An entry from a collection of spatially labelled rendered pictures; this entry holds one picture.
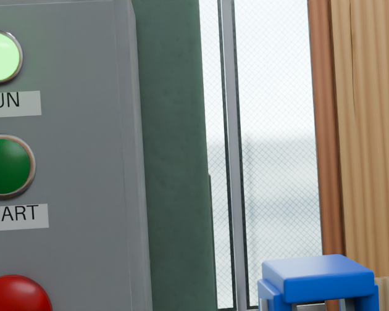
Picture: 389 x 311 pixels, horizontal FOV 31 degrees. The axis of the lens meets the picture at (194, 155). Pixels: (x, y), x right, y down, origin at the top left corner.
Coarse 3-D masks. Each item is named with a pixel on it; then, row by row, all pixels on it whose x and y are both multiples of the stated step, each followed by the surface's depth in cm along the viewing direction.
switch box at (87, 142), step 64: (0, 0) 26; (64, 0) 26; (128, 0) 26; (64, 64) 26; (128, 64) 26; (0, 128) 26; (64, 128) 26; (128, 128) 26; (64, 192) 26; (128, 192) 26; (0, 256) 26; (64, 256) 26; (128, 256) 26
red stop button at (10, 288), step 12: (0, 276) 25; (12, 276) 25; (24, 276) 26; (0, 288) 25; (12, 288) 25; (24, 288) 25; (36, 288) 25; (0, 300) 25; (12, 300) 25; (24, 300) 25; (36, 300) 25; (48, 300) 25
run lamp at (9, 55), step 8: (0, 32) 25; (0, 40) 25; (8, 40) 25; (16, 40) 25; (0, 48) 25; (8, 48) 25; (16, 48) 25; (0, 56) 25; (8, 56) 25; (16, 56) 25; (0, 64) 25; (8, 64) 25; (16, 64) 25; (0, 72) 25; (8, 72) 25; (16, 72) 25; (0, 80) 25; (8, 80) 25
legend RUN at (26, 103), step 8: (0, 96) 26; (8, 96) 26; (16, 96) 26; (24, 96) 26; (32, 96) 26; (0, 104) 26; (8, 104) 26; (16, 104) 26; (24, 104) 26; (32, 104) 26; (40, 104) 26; (0, 112) 26; (8, 112) 26; (16, 112) 26; (24, 112) 26; (32, 112) 26; (40, 112) 26
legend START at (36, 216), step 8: (0, 208) 26; (8, 208) 26; (16, 208) 26; (24, 208) 26; (32, 208) 26; (40, 208) 26; (0, 216) 26; (8, 216) 26; (16, 216) 26; (24, 216) 26; (32, 216) 26; (40, 216) 26; (0, 224) 26; (8, 224) 26; (16, 224) 26; (24, 224) 26; (32, 224) 26; (40, 224) 26; (48, 224) 26
